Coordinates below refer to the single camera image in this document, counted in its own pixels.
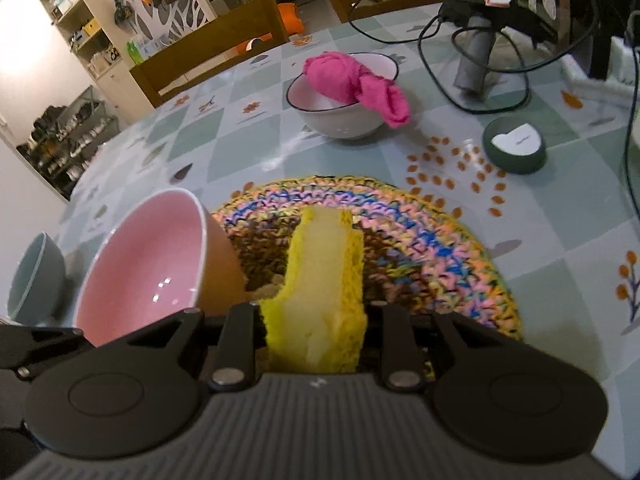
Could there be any yellow sponge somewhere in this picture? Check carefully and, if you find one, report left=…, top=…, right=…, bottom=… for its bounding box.
left=260, top=206, right=368, bottom=374

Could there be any pink ceramic bowl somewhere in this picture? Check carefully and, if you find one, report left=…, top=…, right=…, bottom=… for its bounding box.
left=74, top=188, right=247, bottom=347

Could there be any light blue bowl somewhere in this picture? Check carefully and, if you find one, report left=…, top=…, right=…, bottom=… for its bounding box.
left=6, top=232, right=66, bottom=325

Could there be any white bowl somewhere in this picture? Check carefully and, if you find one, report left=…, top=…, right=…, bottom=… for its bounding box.
left=285, top=51, right=411, bottom=140

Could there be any colourful woven placemat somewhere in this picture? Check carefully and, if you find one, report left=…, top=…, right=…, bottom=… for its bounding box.
left=213, top=176, right=522, bottom=340

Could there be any shoe rack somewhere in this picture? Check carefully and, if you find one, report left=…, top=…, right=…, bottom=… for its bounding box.
left=16, top=86, right=120, bottom=200

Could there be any patterned tablecloth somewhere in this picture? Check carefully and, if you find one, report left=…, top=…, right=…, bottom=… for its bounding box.
left=56, top=6, right=639, bottom=477

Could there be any pink cloth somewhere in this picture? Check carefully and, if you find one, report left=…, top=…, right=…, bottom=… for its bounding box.
left=303, top=51, right=410, bottom=128

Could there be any left wooden chair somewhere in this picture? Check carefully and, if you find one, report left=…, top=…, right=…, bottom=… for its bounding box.
left=130, top=0, right=288, bottom=107

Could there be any white power strip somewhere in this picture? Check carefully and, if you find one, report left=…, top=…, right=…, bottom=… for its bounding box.
left=560, top=37, right=639, bottom=107

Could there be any white shelf cabinet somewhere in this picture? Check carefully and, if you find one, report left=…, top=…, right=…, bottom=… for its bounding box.
left=38, top=0, right=152, bottom=124

